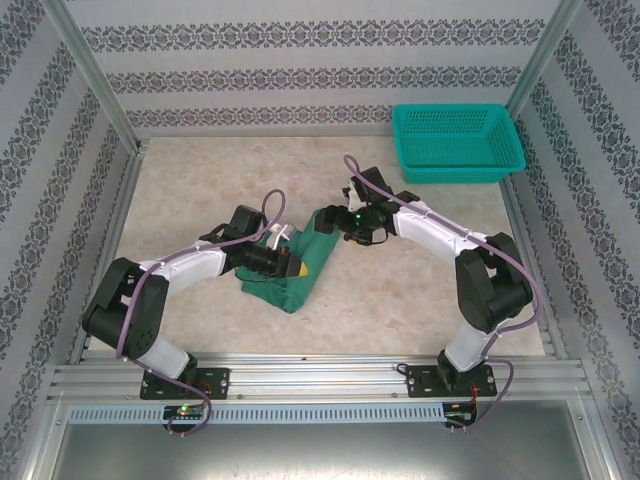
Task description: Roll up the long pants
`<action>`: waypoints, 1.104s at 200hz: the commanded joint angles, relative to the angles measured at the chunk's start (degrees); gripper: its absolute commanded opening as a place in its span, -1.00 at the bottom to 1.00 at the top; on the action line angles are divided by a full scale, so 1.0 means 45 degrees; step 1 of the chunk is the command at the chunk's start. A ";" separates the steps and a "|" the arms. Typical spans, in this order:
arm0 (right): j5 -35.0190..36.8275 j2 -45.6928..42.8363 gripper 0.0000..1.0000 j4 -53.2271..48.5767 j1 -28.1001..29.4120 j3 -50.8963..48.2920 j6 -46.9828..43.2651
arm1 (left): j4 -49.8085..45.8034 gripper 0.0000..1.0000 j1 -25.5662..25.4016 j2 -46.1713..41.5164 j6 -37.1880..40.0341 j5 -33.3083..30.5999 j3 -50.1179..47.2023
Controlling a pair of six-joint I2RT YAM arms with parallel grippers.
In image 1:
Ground green long pants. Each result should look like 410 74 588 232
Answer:
234 207 342 316

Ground small circuit board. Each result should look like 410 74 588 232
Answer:
163 405 206 421
446 401 480 420

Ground grey slotted cable duct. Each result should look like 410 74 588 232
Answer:
67 403 446 425

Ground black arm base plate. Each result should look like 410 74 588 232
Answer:
139 367 232 401
403 363 496 400

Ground wide aluminium mounting beam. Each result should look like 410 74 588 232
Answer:
47 352 596 404

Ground aluminium frame post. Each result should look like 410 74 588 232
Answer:
505 0 591 119
17 394 69 480
40 0 141 149
579 394 629 480

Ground purple robot arm cable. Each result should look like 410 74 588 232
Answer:
115 188 290 439
342 154 546 431

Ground teal plastic mesh basket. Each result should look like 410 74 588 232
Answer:
390 103 527 185

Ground grey metal sheet panel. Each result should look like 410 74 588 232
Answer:
47 419 604 480

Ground aluminium frame rail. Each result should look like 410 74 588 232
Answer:
498 174 570 360
68 140 150 365

